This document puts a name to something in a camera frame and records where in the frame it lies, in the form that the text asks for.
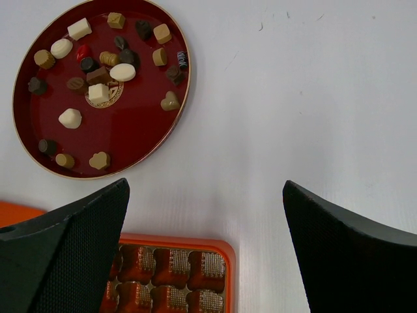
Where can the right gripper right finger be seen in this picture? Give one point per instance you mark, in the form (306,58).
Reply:
(349,263)

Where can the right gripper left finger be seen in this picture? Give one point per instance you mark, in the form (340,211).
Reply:
(60,261)

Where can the white cube chocolate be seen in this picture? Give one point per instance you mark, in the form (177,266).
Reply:
(98,93)

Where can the orange chocolate box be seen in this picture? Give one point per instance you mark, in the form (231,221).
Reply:
(171,274)

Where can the tan round ridged chocolate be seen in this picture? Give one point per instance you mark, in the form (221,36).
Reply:
(65,160)

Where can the tan flower chocolate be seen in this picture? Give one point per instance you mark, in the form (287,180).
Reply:
(100,160)

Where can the dark round chocolate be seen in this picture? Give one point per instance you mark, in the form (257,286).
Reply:
(47,147)

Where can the white heart chocolate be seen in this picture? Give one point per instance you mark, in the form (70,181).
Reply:
(70,118)

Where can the dark crown chocolate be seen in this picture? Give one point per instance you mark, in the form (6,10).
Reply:
(37,86)

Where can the tan heart chocolate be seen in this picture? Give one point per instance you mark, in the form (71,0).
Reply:
(170,102)

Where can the tan ridged cup chocolate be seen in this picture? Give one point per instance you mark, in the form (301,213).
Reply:
(44,59)

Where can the white ribbed oval chocolate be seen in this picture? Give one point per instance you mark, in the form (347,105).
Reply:
(61,48)

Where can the white rectangular chocolate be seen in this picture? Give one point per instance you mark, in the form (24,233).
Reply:
(79,29)

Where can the tan square chocolate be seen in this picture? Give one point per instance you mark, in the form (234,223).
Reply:
(116,20)

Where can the orange box lid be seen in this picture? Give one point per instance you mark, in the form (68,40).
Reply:
(12,213)

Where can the round dark red tray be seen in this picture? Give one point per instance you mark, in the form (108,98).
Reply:
(131,125)

